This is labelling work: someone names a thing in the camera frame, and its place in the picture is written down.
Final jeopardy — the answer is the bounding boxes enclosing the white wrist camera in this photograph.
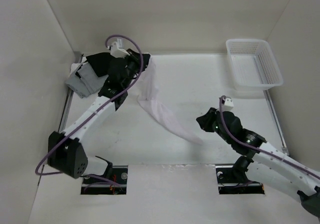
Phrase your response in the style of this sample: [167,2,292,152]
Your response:
[221,96,234,112]
[109,38,129,58]

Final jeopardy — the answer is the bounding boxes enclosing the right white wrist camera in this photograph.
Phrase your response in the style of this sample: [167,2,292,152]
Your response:
[221,96,234,112]

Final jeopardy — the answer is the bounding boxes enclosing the white folded tank top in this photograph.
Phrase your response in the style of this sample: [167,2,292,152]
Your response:
[70,62,87,74]

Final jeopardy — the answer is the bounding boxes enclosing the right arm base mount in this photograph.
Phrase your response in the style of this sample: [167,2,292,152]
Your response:
[215,164,265,195]

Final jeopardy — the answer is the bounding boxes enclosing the grey folded tank top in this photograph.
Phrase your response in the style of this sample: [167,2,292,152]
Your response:
[65,63,108,98]

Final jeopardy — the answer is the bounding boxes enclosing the left aluminium table rail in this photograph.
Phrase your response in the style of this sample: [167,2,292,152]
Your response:
[37,51,85,185]

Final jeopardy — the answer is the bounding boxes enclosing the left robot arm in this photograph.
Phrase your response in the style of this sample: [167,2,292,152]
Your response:
[47,49,151,184]

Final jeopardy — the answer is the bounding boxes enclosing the right aluminium table rail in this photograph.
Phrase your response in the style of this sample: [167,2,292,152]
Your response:
[263,90,290,156]

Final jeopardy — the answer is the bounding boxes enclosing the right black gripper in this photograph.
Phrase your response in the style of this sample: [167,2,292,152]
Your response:
[195,107,232,144]

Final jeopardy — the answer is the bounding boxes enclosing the black folded tank top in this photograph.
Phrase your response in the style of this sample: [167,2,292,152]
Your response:
[86,52,113,77]

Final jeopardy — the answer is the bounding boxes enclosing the aluminium table rail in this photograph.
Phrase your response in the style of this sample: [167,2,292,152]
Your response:
[37,51,85,185]
[263,90,290,156]

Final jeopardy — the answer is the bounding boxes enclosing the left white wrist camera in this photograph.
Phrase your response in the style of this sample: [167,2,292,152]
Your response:
[109,38,129,58]

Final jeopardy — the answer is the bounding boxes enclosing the white tank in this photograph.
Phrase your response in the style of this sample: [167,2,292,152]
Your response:
[70,62,87,74]
[137,53,204,145]

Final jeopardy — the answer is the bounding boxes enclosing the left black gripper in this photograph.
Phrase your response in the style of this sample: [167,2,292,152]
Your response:
[120,49,150,89]

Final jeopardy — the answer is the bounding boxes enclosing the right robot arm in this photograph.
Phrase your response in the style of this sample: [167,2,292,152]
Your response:
[196,108,320,217]

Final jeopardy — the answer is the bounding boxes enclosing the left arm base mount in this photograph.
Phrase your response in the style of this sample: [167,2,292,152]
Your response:
[80,166,129,196]

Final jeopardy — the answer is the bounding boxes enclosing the white plastic basket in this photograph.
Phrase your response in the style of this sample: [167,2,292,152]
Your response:
[225,39,284,92]

